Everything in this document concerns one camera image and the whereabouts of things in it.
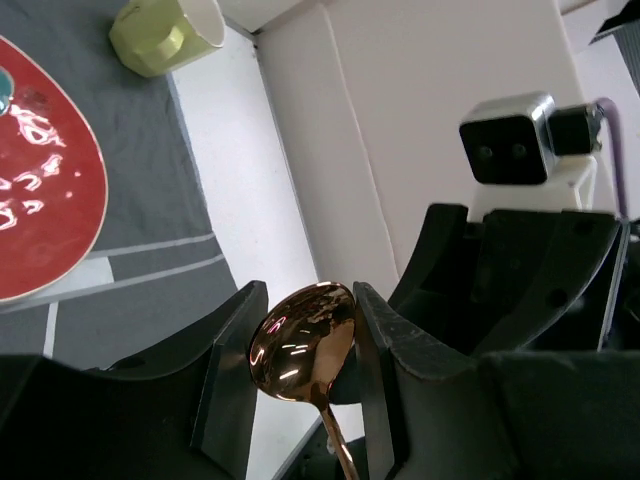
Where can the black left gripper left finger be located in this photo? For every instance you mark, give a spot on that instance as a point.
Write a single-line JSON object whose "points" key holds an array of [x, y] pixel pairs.
{"points": [[181, 409]]}

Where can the yellow-green mug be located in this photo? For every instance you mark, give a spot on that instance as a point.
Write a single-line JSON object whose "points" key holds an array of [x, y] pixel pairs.
{"points": [[153, 38]]}

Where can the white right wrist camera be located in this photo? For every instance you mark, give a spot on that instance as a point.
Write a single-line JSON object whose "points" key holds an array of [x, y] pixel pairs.
{"points": [[527, 153]]}

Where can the red and teal round plate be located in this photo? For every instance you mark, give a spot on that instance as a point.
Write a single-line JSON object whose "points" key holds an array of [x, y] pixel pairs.
{"points": [[54, 187]]}

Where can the copper spoon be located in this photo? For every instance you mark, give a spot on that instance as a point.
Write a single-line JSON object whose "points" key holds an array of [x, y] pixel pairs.
{"points": [[299, 350]]}

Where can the grey striped cloth placemat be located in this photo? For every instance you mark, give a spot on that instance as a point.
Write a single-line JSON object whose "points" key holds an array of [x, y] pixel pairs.
{"points": [[156, 267]]}

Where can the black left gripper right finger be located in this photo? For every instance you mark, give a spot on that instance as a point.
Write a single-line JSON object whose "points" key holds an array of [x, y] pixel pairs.
{"points": [[432, 413]]}

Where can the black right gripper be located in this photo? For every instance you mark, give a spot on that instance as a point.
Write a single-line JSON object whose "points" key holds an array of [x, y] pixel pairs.
{"points": [[516, 279]]}

